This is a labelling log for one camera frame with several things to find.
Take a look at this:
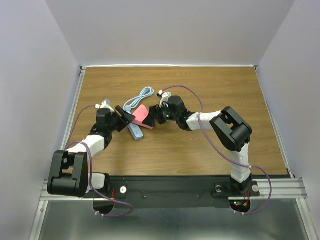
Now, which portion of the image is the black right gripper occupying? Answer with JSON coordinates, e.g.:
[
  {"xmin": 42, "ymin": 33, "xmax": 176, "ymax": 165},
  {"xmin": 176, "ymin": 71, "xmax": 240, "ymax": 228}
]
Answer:
[{"xmin": 142, "ymin": 101, "xmax": 179, "ymax": 128}]

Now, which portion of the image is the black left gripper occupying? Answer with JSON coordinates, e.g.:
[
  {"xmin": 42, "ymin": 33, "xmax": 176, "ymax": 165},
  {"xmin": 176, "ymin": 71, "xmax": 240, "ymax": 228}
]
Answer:
[{"xmin": 108, "ymin": 105, "xmax": 136, "ymax": 133}]

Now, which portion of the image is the pink triangular power strip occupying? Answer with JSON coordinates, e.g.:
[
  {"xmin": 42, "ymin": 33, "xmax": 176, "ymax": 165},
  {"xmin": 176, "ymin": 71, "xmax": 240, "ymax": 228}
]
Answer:
[{"xmin": 132, "ymin": 104, "xmax": 154, "ymax": 130}]

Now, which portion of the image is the white rectangular power strip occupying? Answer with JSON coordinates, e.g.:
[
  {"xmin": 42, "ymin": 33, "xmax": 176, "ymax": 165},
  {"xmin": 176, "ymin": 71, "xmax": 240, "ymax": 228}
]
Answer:
[{"xmin": 127, "ymin": 123, "xmax": 144, "ymax": 141}]

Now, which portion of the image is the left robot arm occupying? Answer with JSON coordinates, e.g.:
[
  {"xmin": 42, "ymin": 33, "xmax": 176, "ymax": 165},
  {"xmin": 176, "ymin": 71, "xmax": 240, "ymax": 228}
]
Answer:
[{"xmin": 47, "ymin": 106, "xmax": 136, "ymax": 197}]

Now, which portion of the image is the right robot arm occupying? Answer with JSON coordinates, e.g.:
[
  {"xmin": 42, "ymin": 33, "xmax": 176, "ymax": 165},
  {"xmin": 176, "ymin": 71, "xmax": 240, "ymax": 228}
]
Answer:
[{"xmin": 142, "ymin": 95, "xmax": 253, "ymax": 196}]

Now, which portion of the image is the white power strip cable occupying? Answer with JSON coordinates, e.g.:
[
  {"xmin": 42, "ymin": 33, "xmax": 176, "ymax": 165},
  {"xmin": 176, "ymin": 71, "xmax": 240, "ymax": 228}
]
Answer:
[{"xmin": 123, "ymin": 86, "xmax": 154, "ymax": 113}]

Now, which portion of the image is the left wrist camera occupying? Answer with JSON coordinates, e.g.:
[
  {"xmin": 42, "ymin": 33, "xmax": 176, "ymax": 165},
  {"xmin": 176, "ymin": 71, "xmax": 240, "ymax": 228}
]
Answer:
[{"xmin": 94, "ymin": 99, "xmax": 113, "ymax": 111}]

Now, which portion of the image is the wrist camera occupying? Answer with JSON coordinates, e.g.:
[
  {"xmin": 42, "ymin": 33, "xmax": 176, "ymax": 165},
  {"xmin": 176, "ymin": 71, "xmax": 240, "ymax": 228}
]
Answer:
[
  {"xmin": 157, "ymin": 90, "xmax": 172, "ymax": 108},
  {"xmin": 94, "ymin": 99, "xmax": 113, "ymax": 111}
]

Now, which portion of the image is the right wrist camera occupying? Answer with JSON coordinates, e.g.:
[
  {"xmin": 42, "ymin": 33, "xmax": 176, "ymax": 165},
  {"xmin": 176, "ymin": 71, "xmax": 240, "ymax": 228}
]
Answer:
[{"xmin": 157, "ymin": 90, "xmax": 172, "ymax": 108}]

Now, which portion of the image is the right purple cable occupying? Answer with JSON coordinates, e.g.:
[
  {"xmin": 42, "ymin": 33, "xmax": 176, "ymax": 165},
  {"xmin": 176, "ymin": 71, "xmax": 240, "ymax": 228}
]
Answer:
[{"xmin": 162, "ymin": 85, "xmax": 273, "ymax": 216}]

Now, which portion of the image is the purple cable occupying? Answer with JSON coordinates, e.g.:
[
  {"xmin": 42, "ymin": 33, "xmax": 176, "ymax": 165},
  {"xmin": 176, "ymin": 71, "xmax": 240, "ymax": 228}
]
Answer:
[
  {"xmin": 162, "ymin": 85, "xmax": 273, "ymax": 216},
  {"xmin": 65, "ymin": 104, "xmax": 134, "ymax": 218}
]

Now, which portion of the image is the aluminium left rail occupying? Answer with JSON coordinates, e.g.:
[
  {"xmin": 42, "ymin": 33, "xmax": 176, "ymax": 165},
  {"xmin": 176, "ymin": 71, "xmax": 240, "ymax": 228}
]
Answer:
[{"xmin": 59, "ymin": 66, "xmax": 87, "ymax": 150}]

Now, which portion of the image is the aluminium rail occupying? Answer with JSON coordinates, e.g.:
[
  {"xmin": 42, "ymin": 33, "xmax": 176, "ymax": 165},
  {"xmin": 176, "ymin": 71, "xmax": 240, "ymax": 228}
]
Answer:
[
  {"xmin": 59, "ymin": 66, "xmax": 87, "ymax": 150},
  {"xmin": 40, "ymin": 178, "xmax": 308, "ymax": 201}
]

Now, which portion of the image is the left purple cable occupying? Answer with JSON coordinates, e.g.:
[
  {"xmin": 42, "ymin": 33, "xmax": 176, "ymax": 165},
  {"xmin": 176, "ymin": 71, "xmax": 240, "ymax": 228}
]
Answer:
[{"xmin": 65, "ymin": 104, "xmax": 134, "ymax": 218}]

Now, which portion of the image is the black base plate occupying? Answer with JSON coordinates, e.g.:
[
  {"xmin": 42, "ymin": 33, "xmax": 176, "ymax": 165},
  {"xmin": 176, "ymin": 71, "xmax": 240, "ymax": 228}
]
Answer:
[{"xmin": 82, "ymin": 175, "xmax": 261, "ymax": 210}]

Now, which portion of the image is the aluminium front rail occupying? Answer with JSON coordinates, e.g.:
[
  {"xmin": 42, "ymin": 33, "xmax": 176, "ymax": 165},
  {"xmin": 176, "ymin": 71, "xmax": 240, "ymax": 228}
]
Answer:
[{"xmin": 40, "ymin": 178, "xmax": 308, "ymax": 201}]

